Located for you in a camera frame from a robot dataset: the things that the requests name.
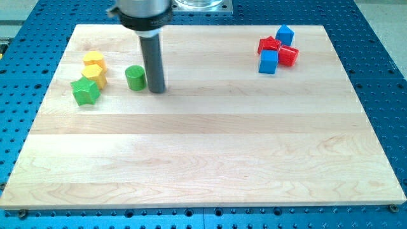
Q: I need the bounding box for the green cylinder block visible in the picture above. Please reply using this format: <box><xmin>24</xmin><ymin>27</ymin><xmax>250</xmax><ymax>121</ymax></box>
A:
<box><xmin>125</xmin><ymin>65</ymin><xmax>146</xmax><ymax>91</ymax></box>

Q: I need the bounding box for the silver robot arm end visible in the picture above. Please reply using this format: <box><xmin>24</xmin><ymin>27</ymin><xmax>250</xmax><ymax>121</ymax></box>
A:
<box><xmin>107</xmin><ymin>0</ymin><xmax>173</xmax><ymax>32</ymax></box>

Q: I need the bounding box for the light wooden board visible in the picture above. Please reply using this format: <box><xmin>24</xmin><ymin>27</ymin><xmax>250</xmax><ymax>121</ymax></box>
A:
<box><xmin>1</xmin><ymin>24</ymin><xmax>406</xmax><ymax>210</ymax></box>

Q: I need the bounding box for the blue cube block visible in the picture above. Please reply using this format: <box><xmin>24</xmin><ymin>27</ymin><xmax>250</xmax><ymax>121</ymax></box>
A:
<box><xmin>258</xmin><ymin>50</ymin><xmax>279</xmax><ymax>74</ymax></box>

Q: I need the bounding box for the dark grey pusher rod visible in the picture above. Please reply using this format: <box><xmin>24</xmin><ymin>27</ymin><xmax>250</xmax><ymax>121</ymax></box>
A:
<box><xmin>137</xmin><ymin>29</ymin><xmax>166</xmax><ymax>94</ymax></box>

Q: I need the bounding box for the red star block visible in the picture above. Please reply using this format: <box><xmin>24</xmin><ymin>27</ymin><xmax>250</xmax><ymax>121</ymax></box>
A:
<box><xmin>258</xmin><ymin>36</ymin><xmax>282</xmax><ymax>55</ymax></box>

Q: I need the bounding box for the red cylinder block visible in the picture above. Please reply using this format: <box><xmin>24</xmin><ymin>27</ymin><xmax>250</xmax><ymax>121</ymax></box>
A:
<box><xmin>278</xmin><ymin>45</ymin><xmax>300</xmax><ymax>67</ymax></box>

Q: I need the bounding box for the blue triangular block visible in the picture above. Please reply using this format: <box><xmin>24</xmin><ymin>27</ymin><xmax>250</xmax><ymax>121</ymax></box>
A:
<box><xmin>275</xmin><ymin>25</ymin><xmax>295</xmax><ymax>46</ymax></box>

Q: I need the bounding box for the yellow hexagon block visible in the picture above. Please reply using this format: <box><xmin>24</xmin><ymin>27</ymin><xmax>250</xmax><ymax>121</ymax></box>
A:
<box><xmin>81</xmin><ymin>64</ymin><xmax>107</xmax><ymax>89</ymax></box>

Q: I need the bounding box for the green star block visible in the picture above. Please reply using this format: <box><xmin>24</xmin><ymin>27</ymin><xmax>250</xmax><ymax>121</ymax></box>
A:
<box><xmin>71</xmin><ymin>77</ymin><xmax>100</xmax><ymax>106</ymax></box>

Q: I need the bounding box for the left board clamp screw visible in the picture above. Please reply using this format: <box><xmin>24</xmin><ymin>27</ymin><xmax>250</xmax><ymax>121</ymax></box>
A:
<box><xmin>17</xmin><ymin>209</ymin><xmax>28</xmax><ymax>220</ymax></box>

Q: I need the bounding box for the board clamp screw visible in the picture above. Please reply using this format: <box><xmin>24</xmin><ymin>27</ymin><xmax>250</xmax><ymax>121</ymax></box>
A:
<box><xmin>388</xmin><ymin>204</ymin><xmax>399</xmax><ymax>213</ymax></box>
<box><xmin>17</xmin><ymin>209</ymin><xmax>28</xmax><ymax>220</ymax></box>

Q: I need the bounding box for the right board clamp screw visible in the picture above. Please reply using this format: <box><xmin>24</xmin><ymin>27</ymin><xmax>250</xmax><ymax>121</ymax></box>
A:
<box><xmin>388</xmin><ymin>204</ymin><xmax>399</xmax><ymax>213</ymax></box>

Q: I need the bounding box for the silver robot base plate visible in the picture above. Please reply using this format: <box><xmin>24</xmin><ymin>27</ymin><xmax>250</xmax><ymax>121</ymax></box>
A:
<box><xmin>171</xmin><ymin>0</ymin><xmax>233</xmax><ymax>16</ymax></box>

